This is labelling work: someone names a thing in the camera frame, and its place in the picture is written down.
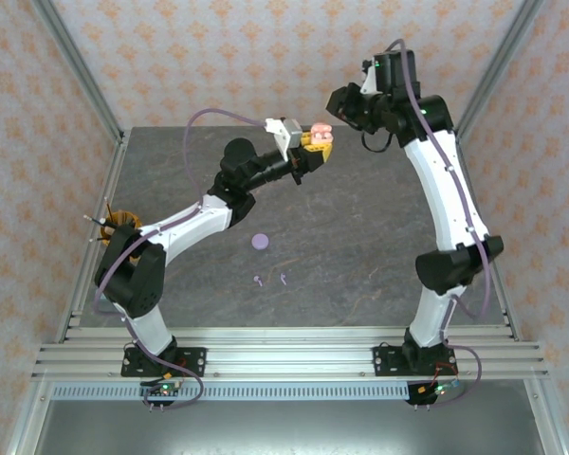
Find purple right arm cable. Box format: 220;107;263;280
383;38;494;409

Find pink earbud charging case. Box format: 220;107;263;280
310;121;336;143

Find aluminium left side rail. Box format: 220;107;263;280
54;130;132;343

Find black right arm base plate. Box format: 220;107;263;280
373;345;456;378

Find aluminium left frame leg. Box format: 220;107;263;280
4;378;53;455

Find aluminium right frame leg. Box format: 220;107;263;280
523;378;568;455

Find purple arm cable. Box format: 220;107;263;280
383;38;494;409
93;108;271;411

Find grey slotted cable duct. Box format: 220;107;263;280
50;384;451;402

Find aluminium left corner post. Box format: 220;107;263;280
30;0;127;146

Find aluminium corner post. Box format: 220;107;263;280
30;0;127;146
452;0;549;146

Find aluminium right corner post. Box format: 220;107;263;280
452;0;549;146

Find yellow pen cup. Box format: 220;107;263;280
99;210;143;247

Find aluminium frame leg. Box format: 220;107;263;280
4;378;53;455
523;378;568;455

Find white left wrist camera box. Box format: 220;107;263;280
264;117;303;161

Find aluminium right side rail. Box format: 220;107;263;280
450;127;523;343

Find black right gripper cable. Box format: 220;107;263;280
362;132;395;155

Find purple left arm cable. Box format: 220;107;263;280
93;108;271;411

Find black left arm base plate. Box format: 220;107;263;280
120;347;208;378

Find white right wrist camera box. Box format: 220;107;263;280
361;57;379;96

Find aluminium rail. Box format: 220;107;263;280
450;127;523;343
54;130;132;343

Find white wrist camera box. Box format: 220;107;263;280
264;117;303;161
361;57;379;96

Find grey metal sheet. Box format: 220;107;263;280
32;400;541;455

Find aluminium mounting rail beam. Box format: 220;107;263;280
30;325;550;381

